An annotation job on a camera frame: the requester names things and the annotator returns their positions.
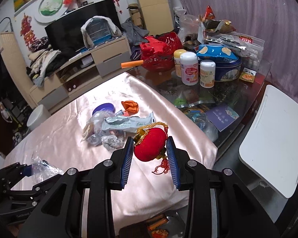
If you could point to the beige TV cabinet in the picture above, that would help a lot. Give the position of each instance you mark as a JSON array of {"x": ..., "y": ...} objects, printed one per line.
[{"x": 82, "y": 73}]

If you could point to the blue chip bag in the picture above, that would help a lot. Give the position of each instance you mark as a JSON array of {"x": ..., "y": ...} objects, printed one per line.
[{"x": 216, "y": 53}]

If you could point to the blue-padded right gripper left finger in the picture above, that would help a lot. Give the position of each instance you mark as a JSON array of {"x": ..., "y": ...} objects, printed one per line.
[{"x": 59, "y": 213}]

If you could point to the orange tube bottle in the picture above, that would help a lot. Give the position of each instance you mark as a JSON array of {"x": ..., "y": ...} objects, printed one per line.
[{"x": 155, "y": 222}]

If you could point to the purple plastic lid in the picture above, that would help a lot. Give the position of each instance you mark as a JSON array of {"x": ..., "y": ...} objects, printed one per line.
[{"x": 104, "y": 107}]

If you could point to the clear plastic bag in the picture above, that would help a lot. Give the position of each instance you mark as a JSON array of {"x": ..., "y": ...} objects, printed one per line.
[{"x": 95, "y": 136}]

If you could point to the red plush lantern ornament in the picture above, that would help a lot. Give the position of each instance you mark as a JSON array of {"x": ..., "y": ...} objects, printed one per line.
[{"x": 150, "y": 144}]

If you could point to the clear bag of snacks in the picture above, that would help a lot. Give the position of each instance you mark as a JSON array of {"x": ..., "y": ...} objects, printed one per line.
[{"x": 255, "y": 48}]

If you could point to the red foil wrapper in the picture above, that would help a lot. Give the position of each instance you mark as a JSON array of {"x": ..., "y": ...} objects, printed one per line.
[{"x": 159, "y": 233}]

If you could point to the purple booklet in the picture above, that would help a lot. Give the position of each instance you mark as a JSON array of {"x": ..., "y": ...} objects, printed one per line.
[{"x": 222, "y": 116}]

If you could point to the black trash bin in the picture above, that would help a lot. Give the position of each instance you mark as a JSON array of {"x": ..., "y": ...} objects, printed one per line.
[{"x": 167, "y": 224}]

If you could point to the silver foil snack packet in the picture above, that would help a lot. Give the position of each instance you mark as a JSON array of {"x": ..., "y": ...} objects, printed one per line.
[{"x": 127, "y": 124}]

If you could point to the white bottle pink label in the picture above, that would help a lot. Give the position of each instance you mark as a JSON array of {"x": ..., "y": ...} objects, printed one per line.
[{"x": 189, "y": 68}]

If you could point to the white folding side table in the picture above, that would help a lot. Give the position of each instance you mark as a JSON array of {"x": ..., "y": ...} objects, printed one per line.
[{"x": 270, "y": 147}]

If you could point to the covered bird cage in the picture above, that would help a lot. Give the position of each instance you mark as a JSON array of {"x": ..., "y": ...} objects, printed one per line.
[{"x": 98, "y": 30}]

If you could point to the red paper wall decoration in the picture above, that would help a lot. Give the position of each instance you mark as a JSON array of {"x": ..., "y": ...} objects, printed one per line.
[{"x": 27, "y": 32}]

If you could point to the yellow snack sachet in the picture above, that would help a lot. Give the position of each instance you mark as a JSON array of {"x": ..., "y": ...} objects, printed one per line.
[{"x": 248, "y": 75}]

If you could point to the pink satin tablecloth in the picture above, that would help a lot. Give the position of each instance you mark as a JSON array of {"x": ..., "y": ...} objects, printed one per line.
[{"x": 59, "y": 141}]

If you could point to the white round stool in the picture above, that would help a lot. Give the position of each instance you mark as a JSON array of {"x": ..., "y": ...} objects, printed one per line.
[{"x": 39, "y": 115}]

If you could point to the pile of clothes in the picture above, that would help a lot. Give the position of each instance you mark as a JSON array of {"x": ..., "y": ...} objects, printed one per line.
[{"x": 41, "y": 57}]

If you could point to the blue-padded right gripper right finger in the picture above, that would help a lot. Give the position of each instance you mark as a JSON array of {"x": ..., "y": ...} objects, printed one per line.
[{"x": 220, "y": 204}]

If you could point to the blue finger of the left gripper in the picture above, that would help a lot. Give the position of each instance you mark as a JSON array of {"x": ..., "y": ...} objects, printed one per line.
[{"x": 26, "y": 170}]

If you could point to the white bottle orange label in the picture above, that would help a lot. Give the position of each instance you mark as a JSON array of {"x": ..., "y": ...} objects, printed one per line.
[{"x": 207, "y": 73}]

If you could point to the beige refrigerator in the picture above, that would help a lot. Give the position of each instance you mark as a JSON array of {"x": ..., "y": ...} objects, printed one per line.
[{"x": 157, "y": 16}]

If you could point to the black television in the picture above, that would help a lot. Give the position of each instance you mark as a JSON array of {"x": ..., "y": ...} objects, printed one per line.
[{"x": 65, "y": 32}]

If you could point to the blue cookie tin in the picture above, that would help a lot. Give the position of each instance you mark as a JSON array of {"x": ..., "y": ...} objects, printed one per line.
[{"x": 227, "y": 71}]

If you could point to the purple curtain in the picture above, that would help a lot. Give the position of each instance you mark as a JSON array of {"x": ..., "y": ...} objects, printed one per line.
[{"x": 274, "y": 21}]

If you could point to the red cutout lantern basket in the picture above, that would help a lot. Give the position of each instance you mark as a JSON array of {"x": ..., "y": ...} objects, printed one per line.
[{"x": 157, "y": 54}]

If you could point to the round white wall picture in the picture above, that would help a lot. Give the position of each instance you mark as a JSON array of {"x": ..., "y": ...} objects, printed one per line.
[{"x": 50, "y": 10}]

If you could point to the yellow-capped bottle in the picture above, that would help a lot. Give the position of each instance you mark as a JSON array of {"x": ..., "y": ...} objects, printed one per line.
[{"x": 177, "y": 62}]

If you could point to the orange crumpled paper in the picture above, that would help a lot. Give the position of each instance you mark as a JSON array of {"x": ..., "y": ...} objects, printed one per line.
[{"x": 130, "y": 108}]

